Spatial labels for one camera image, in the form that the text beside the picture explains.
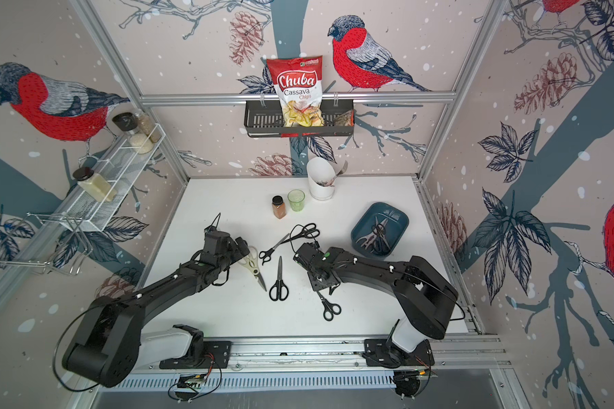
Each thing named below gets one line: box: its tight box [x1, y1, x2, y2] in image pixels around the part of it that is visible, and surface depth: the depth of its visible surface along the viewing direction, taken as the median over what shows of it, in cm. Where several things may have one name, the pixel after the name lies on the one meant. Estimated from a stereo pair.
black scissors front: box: [316, 290, 342, 322], surface depth 83 cm
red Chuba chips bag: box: [266, 55, 325, 127], surface depth 84 cm
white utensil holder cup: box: [307, 156, 336, 202], surface depth 109 cm
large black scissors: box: [268, 255, 290, 302], surface depth 88 cm
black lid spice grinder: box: [111, 111, 140, 136], surface depth 81 cm
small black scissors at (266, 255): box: [258, 232, 291, 266], surface depth 97 cm
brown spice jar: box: [272, 195, 287, 219], surface depth 103 cm
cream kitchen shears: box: [237, 245, 267, 292], surface depth 94 cm
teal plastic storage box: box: [350, 201, 411, 258], surface depth 102 cm
